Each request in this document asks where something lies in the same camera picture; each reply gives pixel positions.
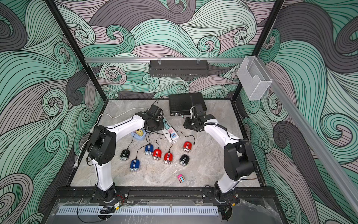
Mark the teal charger adapter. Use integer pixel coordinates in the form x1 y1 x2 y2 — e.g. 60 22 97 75
163 118 171 130

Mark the red shaver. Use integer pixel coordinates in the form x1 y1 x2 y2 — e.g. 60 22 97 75
164 152 173 164
152 148 162 161
182 141 193 153

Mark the black shaver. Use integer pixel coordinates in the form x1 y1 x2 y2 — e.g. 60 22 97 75
179 154 190 167
120 149 130 161

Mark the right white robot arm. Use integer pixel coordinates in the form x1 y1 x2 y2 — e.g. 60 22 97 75
183 104 255 200

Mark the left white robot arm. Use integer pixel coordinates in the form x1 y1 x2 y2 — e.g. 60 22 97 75
85 105 164 203

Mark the blue shaver rear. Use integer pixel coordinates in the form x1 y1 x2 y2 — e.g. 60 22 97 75
145 144 154 155

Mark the blue shaver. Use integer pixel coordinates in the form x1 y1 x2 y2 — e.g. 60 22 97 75
130 158 140 172
145 144 154 155

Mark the blue shaver front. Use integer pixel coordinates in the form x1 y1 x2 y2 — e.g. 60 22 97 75
130 158 140 172

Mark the yellow charger adapter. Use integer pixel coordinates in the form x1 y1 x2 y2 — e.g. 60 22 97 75
135 129 144 136

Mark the black briefcase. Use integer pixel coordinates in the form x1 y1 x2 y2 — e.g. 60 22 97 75
168 92 207 116

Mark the white power strip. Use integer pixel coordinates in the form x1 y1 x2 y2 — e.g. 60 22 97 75
162 122 179 143

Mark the light blue socket cube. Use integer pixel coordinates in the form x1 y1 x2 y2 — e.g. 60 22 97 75
131 129 147 141

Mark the pink striped small box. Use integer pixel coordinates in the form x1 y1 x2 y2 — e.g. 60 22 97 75
177 174 185 183

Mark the black wall shelf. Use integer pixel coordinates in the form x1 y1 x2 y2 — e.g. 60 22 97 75
149 59 209 78

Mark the aluminium wall rail back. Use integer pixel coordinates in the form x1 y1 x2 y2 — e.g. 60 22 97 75
84 57 245 64

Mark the aluminium wall rail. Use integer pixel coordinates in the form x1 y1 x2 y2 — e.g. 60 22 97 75
84 57 245 64
257 60 358 216

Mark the white power cord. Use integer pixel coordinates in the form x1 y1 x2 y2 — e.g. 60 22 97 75
73 107 149 169

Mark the clear acrylic wall box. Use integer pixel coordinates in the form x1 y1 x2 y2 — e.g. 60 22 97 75
237 56 272 101

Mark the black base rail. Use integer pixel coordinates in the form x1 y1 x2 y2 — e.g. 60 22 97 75
54 187 277 205

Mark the white slotted cable duct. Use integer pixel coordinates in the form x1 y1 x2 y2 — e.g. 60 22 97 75
56 205 219 216

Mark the aluminium wall rail right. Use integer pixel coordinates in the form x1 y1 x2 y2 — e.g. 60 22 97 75
257 60 358 216

